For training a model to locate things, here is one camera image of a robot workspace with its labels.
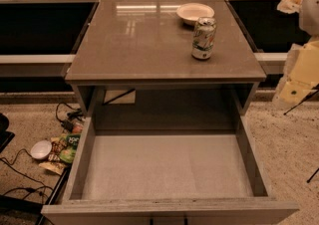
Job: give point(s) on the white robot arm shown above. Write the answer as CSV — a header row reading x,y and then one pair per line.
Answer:
x,y
301,69

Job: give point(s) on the grey cabinet with glossy top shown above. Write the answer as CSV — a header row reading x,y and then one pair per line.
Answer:
x,y
134,42

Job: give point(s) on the open grey top drawer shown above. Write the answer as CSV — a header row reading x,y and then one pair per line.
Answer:
x,y
192,179

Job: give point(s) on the white bowl on floor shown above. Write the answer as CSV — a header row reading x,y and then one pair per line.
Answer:
x,y
41,149

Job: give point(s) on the black power adapter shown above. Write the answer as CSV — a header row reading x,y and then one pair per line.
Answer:
x,y
67,125

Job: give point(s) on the white bowl on cabinet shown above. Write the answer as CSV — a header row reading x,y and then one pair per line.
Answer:
x,y
189,13

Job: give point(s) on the green white 7up can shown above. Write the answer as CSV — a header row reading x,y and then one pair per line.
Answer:
x,y
203,38

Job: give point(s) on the green snack bag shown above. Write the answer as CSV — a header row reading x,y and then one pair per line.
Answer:
x,y
71,142

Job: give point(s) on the brown snack packet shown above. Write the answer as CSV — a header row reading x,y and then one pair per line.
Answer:
x,y
55,167

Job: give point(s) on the black tripod leg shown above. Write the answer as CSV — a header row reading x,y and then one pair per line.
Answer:
x,y
312,94

